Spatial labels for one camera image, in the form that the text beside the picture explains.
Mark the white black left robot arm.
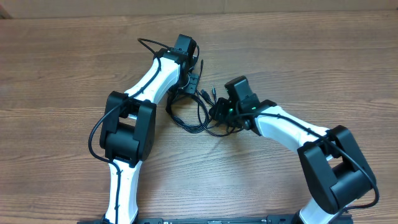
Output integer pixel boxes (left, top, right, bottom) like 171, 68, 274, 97
98, 34, 199, 223

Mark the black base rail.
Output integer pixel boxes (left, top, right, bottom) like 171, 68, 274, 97
133, 213, 354, 224

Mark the black cable bundle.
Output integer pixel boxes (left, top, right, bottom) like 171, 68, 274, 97
165, 58, 246, 138

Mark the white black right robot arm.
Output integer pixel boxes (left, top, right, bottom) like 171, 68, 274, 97
209, 76, 380, 224

